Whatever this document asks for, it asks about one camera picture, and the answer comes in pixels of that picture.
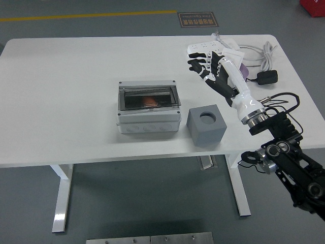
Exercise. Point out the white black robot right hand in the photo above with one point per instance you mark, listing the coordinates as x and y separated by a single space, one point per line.
233 76

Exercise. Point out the orange cylindrical battery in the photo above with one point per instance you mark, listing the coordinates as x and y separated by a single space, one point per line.
149 101

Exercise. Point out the grey plastic junction box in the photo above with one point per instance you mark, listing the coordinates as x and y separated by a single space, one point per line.
148 120

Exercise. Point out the transparent hinged box lid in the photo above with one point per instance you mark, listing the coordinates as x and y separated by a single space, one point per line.
134 97

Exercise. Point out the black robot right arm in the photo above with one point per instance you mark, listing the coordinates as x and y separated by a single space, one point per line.
287 157

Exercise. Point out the red box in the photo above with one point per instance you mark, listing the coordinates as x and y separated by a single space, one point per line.
313 7

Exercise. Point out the white rectangular adapter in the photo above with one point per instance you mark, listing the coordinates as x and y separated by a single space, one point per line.
231 43

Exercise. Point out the black power adapter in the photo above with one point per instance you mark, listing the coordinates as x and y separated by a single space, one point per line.
267 77

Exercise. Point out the white power strip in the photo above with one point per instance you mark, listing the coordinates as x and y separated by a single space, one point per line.
203 46

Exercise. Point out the white power plug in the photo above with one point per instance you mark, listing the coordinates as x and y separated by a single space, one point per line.
216 35

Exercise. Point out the grey block with round hole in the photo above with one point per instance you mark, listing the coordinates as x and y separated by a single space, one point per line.
207 132

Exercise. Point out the brown floor sign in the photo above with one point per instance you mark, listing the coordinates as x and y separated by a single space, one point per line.
198 19

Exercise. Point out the metal floor plate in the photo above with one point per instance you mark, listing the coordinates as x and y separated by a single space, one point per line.
207 162

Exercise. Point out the white table leg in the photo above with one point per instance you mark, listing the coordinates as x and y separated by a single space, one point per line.
62 198
240 193

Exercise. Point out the grey metal plate with screws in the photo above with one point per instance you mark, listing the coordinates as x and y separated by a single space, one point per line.
181 238
118 240

